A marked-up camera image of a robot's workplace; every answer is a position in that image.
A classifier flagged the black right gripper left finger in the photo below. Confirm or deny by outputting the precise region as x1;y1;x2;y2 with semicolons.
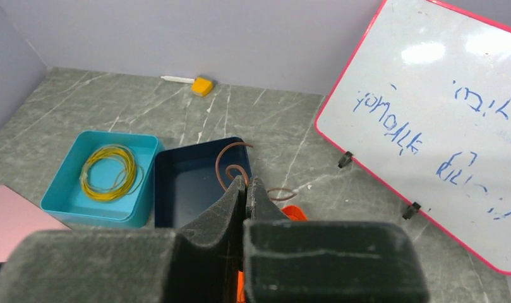
0;177;246;302

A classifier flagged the yellow coiled cable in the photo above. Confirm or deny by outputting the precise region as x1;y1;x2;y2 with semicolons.
79;145;144;203

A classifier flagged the orange plastic tray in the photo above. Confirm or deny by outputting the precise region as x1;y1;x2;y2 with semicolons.
236;205;308;303

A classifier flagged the white marker pen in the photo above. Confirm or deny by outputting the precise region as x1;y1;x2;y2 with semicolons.
160;75;195;84

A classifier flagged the yellow block eraser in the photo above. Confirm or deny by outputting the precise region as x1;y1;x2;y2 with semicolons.
191;77;214;97

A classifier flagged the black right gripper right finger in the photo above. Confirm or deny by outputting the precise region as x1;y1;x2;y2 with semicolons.
243;177;430;302

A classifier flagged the brown cable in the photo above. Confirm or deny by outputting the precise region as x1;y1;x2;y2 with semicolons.
215;142;298;203

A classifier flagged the pink clipboard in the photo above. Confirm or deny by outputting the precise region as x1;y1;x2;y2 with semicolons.
0;185;69;263

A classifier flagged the teal plastic tray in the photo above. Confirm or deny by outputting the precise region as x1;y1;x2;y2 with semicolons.
40;130;164;229

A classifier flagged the pink framed whiteboard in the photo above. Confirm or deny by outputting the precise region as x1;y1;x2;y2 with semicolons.
315;1;511;275

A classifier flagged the navy blue plastic tray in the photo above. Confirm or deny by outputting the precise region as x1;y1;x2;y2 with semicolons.
154;137;252;228

